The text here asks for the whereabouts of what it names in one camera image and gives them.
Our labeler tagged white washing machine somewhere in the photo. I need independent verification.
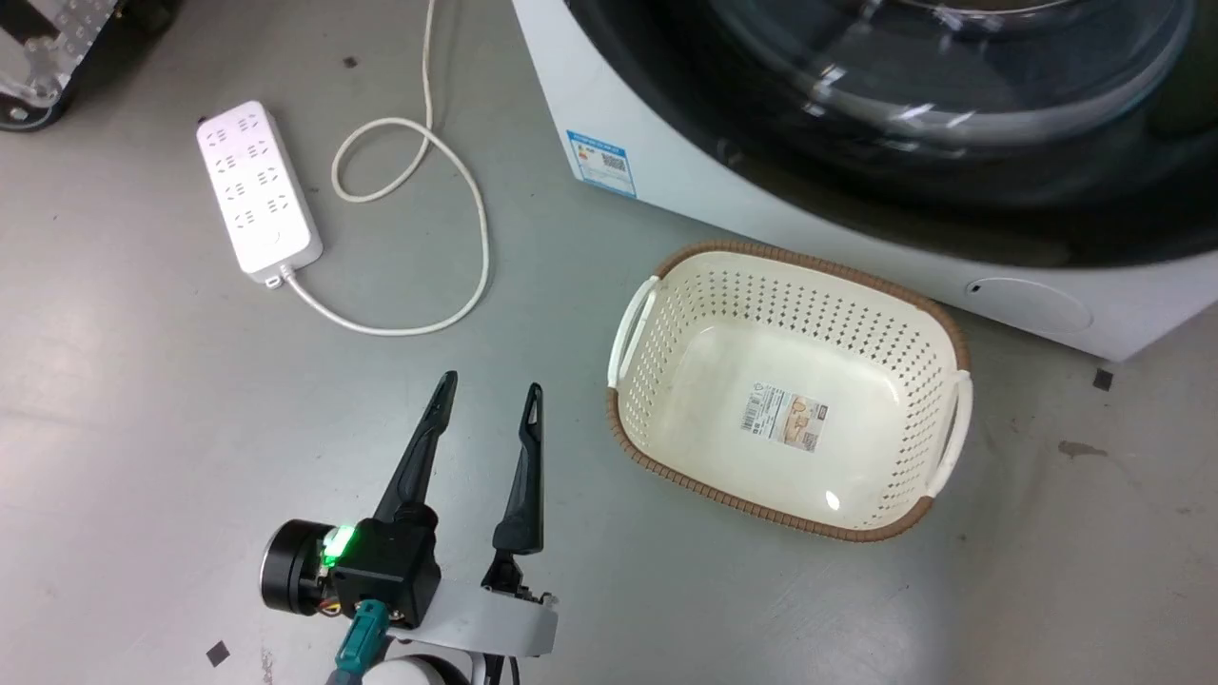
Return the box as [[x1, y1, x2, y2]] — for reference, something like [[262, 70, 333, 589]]
[[511, 0, 1218, 363]]

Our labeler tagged white power strip cord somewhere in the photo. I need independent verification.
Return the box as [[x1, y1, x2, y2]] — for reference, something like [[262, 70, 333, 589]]
[[284, 0, 492, 338]]

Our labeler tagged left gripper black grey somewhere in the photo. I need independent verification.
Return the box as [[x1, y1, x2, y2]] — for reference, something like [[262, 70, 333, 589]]
[[262, 370, 559, 659]]

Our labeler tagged paper label in basket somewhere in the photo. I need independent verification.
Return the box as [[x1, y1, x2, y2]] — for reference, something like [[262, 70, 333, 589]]
[[741, 382, 828, 453]]

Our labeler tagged cream perforated laundry basket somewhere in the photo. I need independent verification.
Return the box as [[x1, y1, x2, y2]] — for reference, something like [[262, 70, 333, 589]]
[[606, 239, 974, 544]]

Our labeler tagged dark glass washing machine door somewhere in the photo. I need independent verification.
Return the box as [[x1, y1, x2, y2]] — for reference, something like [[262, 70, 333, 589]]
[[563, 0, 1218, 270]]

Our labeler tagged white power strip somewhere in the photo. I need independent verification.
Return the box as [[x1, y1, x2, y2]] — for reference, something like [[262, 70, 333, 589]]
[[196, 100, 324, 287]]

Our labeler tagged blue white energy sticker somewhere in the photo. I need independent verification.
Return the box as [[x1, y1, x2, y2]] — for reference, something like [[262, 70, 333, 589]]
[[565, 129, 638, 200]]

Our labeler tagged clear acrylic wheeled cart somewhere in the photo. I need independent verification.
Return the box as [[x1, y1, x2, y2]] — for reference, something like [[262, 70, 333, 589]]
[[0, 0, 184, 133]]

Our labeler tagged teal plug cable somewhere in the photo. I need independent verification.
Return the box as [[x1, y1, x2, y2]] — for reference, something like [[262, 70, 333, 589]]
[[327, 600, 390, 685]]

